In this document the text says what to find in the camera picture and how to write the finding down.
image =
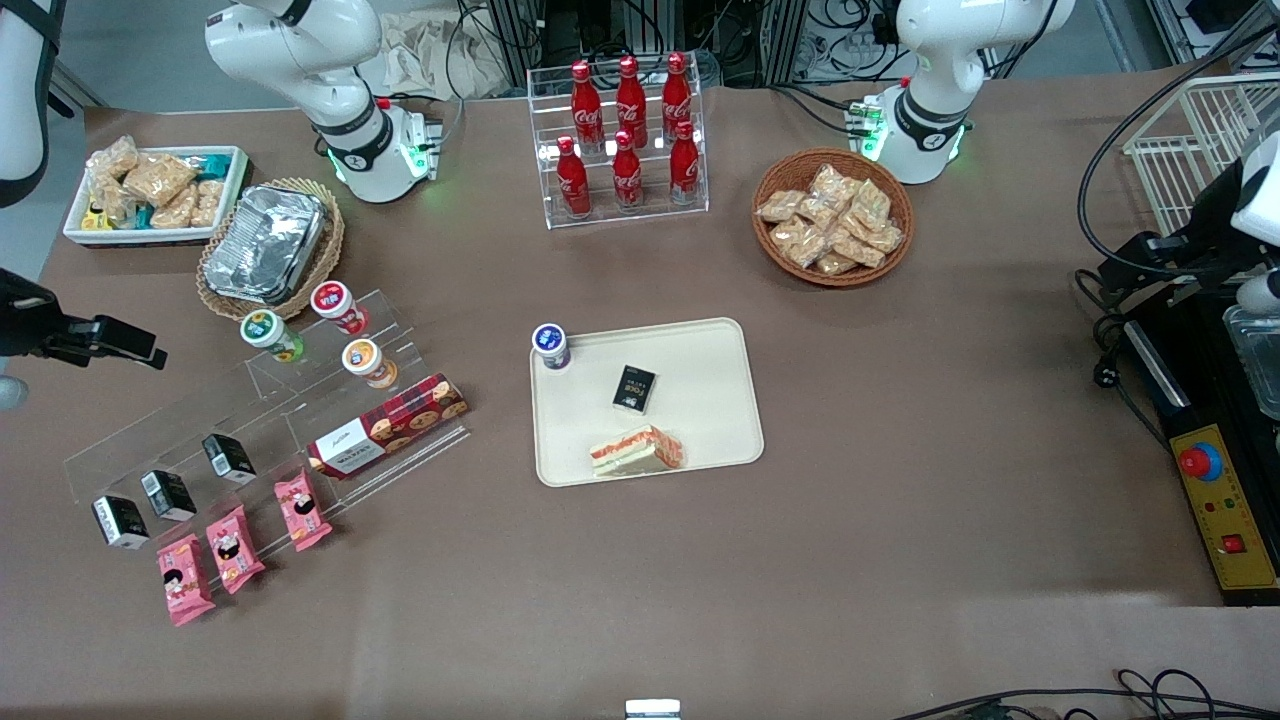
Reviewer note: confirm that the round brown wicker basket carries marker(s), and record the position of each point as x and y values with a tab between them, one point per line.
790	268

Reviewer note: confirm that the small white box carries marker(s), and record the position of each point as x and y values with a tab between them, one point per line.
652	709

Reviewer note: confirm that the white cloth bag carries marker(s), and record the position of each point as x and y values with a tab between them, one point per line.
430	55

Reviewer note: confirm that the blue-capped white bottle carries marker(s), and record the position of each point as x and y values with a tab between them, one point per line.
551	345

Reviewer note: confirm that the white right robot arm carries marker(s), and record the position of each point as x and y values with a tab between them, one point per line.
300	60

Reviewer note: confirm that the orange-capped small bottle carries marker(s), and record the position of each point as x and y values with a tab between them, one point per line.
368	363

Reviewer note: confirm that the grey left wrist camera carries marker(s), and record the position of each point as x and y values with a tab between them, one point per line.
1260	292

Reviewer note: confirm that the white rectangular snack bin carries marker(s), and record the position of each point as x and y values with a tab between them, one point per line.
235	170

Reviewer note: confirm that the plastic-wrapped triangle sandwich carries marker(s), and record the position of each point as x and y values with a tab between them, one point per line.
640	450

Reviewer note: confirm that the clear plastic container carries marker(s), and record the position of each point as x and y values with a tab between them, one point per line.
1255	360

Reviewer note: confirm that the silver foil container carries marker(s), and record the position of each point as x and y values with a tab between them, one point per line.
265	245

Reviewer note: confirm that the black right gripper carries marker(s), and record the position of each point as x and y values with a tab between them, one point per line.
22	312

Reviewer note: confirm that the red cola bottle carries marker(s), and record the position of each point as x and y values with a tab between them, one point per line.
586	110
627	178
685	170
677	95
631	100
573	185

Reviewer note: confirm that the clear acrylic stepped display stand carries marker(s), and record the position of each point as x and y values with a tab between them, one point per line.
270	400

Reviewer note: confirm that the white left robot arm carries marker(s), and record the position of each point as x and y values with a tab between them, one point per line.
940	60

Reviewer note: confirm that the green-capped sunflower bottle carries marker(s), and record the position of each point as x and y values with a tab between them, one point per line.
268	335

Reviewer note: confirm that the beige puffed snack packet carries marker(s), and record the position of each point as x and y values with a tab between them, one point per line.
160	178
112	160
208	202
175	210

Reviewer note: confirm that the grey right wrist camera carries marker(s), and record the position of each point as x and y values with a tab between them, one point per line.
10	392

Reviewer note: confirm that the shallow wicker basket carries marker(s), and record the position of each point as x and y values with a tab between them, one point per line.
330	260

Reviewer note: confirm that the small yellow snack packet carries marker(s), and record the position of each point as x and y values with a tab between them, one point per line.
95	218

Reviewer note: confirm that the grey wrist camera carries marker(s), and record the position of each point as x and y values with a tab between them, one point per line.
10	392
1260	292

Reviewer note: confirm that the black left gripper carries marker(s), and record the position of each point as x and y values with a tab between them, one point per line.
1203	238

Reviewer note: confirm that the beige plastic tray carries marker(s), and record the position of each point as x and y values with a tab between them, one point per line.
700	400

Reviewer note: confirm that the red-capped small bottle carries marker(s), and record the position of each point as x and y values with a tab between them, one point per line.
337	305

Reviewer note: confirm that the clear-wrapped cracker packet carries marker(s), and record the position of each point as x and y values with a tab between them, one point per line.
797	242
780	206
832	185
872	203
886	238
858	248
836	263

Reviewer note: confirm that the yellow emergency stop control box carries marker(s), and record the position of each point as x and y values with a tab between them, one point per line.
1225	520

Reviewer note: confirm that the clear acrylic bottle rack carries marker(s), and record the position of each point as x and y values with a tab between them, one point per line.
620	218

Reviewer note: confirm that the pink cartoon snack packet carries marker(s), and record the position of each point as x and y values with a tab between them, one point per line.
235	550
185	580
302	510

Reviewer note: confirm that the black machine frame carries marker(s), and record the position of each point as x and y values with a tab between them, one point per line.
1190	370

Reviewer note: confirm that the small black box with barcode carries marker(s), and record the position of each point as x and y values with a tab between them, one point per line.
230	458
168	495
120	522

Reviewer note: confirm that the teal snack packet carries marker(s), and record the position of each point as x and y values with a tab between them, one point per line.
210	165

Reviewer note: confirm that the red plaid cookie box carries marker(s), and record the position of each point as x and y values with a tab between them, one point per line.
390	425

